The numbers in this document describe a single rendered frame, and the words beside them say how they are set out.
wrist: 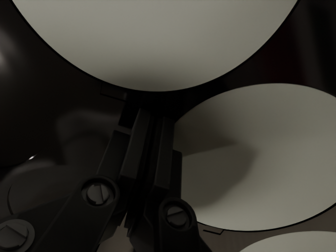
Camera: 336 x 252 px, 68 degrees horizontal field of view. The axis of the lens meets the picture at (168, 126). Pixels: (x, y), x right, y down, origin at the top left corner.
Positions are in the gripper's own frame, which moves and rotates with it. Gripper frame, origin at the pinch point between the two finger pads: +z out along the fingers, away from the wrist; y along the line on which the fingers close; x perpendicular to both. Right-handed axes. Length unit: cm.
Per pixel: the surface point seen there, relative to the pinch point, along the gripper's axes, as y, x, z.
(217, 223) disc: 6.1, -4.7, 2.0
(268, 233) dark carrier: 9.3, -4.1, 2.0
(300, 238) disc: 11.4, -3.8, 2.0
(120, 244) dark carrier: 1.3, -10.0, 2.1
